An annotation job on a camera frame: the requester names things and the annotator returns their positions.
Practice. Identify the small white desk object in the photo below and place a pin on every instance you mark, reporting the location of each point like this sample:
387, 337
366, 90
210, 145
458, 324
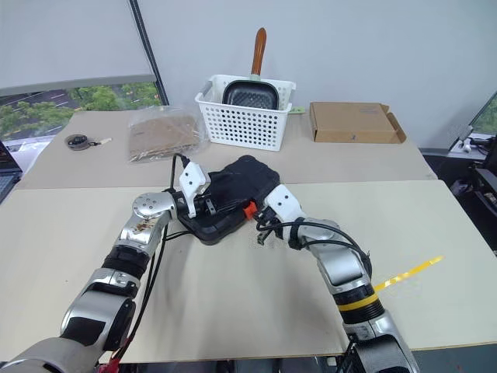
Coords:
465, 140

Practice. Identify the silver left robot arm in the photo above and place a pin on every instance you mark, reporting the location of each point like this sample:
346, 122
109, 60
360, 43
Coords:
97, 295

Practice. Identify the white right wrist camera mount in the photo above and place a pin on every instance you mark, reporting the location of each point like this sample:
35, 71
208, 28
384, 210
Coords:
285, 204

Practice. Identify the white perforated plastic basket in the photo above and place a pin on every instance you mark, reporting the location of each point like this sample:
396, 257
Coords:
244, 124

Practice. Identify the black window frame post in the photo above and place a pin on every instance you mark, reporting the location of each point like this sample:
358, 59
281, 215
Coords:
149, 50

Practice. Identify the clear bag with brown paper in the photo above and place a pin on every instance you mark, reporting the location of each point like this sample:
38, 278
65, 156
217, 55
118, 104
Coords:
163, 136

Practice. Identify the white roller blind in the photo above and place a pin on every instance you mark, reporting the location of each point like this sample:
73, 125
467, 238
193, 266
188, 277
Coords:
70, 39

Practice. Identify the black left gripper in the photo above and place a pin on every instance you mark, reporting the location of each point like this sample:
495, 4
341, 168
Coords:
204, 206

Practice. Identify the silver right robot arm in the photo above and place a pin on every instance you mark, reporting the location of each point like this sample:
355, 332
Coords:
345, 272

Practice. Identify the dark laptop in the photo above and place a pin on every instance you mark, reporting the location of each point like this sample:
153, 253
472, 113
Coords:
7, 171

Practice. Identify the orange case latch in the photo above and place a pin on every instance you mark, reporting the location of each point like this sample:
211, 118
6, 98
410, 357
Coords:
249, 210

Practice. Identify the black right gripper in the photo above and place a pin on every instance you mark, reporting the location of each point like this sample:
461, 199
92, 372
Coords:
268, 221

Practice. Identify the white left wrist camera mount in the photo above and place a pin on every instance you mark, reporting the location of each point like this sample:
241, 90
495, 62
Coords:
194, 180

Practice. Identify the black round tape measure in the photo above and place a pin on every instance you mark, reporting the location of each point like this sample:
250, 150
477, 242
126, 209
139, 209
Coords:
76, 141

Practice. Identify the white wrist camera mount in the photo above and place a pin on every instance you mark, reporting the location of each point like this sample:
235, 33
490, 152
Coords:
285, 204
194, 180

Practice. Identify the black plastic tool case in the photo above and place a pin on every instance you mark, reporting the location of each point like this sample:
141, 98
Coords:
240, 182

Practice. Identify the brown cardboard box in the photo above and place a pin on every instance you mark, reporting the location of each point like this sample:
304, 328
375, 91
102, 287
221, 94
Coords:
351, 122

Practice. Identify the yellow tape strip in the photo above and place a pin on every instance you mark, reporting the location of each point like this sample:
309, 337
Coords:
411, 270

